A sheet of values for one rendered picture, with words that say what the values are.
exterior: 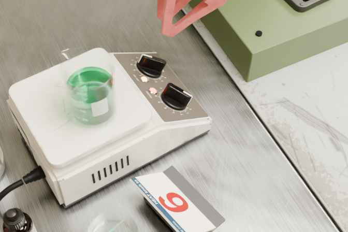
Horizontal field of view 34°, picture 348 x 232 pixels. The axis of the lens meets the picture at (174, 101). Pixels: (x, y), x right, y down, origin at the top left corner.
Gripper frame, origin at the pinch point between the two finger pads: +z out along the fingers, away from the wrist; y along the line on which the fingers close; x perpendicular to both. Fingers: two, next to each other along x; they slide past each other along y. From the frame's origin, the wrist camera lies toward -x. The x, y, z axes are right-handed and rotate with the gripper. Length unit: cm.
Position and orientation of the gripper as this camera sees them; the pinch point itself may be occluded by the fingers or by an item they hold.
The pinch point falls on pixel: (167, 20)
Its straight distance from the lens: 64.9
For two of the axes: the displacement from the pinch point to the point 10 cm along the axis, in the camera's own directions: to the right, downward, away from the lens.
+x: 8.9, 2.5, 3.9
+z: -4.4, 7.4, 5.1
